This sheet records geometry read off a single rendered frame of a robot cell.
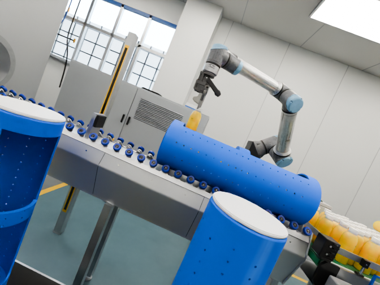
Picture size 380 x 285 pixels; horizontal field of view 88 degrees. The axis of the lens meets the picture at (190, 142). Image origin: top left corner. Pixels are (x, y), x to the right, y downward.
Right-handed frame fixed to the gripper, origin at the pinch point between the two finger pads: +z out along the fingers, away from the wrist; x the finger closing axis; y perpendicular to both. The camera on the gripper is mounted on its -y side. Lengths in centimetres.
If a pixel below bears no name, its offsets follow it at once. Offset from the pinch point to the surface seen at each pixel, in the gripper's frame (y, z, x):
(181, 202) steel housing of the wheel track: -11, 51, 15
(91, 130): 54, 36, 5
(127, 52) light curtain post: 68, -21, -30
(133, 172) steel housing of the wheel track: 19, 47, 14
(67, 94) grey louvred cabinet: 198, 40, -157
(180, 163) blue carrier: -2.7, 32.0, 13.1
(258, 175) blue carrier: -42.4, 21.7, 13.7
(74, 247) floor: 51, 135, -24
